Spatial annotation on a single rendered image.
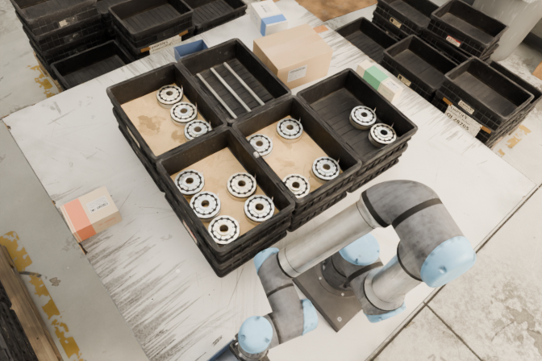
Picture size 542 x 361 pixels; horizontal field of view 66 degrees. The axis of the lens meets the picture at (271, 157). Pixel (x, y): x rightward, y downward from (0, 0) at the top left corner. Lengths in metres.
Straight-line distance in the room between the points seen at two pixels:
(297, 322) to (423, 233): 0.37
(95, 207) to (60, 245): 0.90
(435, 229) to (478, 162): 1.15
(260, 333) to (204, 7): 2.38
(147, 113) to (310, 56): 0.76
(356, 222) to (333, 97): 0.95
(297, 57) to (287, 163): 0.56
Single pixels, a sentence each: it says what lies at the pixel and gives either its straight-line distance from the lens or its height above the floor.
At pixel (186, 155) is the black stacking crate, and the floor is 0.89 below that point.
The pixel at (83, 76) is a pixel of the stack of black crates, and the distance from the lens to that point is 2.79.
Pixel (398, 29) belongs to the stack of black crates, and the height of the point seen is 0.37.
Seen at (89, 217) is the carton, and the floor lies 0.77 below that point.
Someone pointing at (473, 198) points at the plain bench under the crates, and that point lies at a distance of 1.90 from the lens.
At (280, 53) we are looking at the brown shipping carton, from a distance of 1.94.
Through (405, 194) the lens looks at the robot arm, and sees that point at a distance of 0.92.
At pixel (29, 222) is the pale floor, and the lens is 2.59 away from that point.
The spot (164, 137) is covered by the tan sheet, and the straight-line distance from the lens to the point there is 1.65.
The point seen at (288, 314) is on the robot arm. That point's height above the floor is 1.09.
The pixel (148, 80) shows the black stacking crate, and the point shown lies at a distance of 1.76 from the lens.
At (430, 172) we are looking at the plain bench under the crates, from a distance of 1.89.
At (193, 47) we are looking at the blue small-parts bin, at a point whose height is 0.73.
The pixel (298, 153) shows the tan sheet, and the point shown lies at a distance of 1.61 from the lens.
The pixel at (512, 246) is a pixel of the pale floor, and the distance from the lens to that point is 2.80.
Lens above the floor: 2.10
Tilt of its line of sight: 54 degrees down
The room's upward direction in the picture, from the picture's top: 8 degrees clockwise
